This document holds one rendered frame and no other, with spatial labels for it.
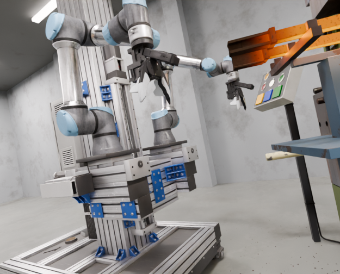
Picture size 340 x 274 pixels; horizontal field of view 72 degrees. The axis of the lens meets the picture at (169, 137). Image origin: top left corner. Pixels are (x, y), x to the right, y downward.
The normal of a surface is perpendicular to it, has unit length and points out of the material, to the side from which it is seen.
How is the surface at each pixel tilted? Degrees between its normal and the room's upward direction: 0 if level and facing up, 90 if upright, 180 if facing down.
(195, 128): 90
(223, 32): 90
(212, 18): 90
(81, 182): 90
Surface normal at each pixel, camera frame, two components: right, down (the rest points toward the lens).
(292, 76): 0.18, -0.07
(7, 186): 0.81, -0.18
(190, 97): -0.55, 0.07
